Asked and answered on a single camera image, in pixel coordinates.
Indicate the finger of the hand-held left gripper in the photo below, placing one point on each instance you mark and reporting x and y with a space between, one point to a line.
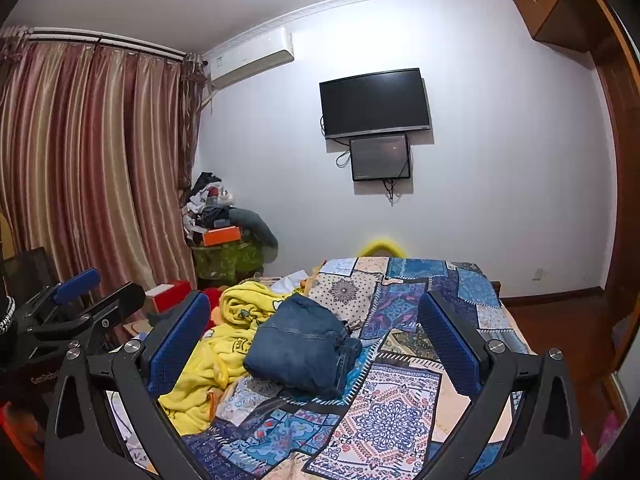
75 282
115 302

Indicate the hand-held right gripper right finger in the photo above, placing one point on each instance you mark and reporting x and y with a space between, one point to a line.
450 345

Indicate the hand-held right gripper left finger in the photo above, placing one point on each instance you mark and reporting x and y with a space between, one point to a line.
180 345

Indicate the blue denim jacket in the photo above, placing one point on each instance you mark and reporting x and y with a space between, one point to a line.
295 345

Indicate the person's left forearm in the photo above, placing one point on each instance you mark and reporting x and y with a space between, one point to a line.
20 435

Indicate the pile of clothes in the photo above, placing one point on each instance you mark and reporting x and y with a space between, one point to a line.
207 200

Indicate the red plush toy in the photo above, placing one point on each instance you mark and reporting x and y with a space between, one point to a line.
214 310

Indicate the red and white box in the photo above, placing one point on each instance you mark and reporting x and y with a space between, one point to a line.
167 297

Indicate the dark mesh object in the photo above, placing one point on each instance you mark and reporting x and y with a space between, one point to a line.
25 272

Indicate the yellow fleece blanket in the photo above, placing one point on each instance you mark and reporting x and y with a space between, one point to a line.
235 310

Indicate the blue patchwork bedspread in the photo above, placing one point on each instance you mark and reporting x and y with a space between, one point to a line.
400 410

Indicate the green patterned cloth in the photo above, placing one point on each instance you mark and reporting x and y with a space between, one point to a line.
225 262

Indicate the orange box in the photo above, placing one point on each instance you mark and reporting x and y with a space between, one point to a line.
222 236

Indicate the yellow round object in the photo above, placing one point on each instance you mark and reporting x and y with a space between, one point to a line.
380 247

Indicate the striped pink curtain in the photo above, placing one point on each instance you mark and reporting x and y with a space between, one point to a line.
90 160

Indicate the white cloth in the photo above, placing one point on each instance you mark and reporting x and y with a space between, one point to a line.
292 281

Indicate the dark grey cloth bundle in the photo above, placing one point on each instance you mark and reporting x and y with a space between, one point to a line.
260 230

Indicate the wooden door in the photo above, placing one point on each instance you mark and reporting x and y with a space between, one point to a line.
617 185

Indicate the white air conditioner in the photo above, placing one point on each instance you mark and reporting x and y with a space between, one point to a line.
250 60

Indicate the wooden wardrobe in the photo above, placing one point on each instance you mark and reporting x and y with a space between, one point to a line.
540 0

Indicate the white wall socket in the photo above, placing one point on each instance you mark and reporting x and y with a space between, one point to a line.
538 274

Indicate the small black wall monitor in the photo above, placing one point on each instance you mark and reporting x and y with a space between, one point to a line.
380 157

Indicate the white curtain rail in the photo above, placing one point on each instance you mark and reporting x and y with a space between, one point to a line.
100 42

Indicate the black wall television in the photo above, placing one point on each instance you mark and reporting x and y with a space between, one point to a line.
375 102

